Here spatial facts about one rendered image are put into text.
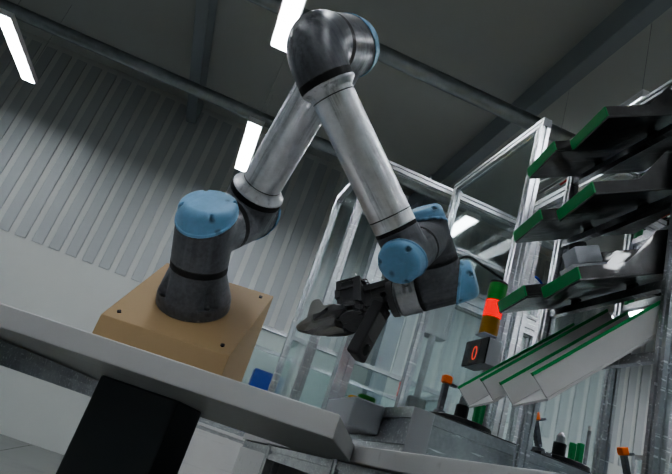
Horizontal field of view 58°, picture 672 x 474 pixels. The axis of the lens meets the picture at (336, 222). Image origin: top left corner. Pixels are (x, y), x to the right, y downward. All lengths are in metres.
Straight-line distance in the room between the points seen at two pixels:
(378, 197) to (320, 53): 0.25
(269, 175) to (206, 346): 0.35
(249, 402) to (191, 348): 0.43
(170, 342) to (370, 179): 0.49
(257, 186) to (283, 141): 0.11
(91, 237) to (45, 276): 0.83
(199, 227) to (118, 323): 0.24
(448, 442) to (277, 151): 0.65
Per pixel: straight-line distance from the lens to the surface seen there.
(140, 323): 1.22
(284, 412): 0.75
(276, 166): 1.22
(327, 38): 1.02
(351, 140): 0.99
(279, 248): 9.76
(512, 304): 1.22
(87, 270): 9.59
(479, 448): 1.27
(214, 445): 6.27
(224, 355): 1.16
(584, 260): 1.08
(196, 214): 1.16
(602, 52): 6.63
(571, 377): 0.99
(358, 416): 1.32
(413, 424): 1.20
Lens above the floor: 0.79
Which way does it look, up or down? 22 degrees up
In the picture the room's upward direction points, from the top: 19 degrees clockwise
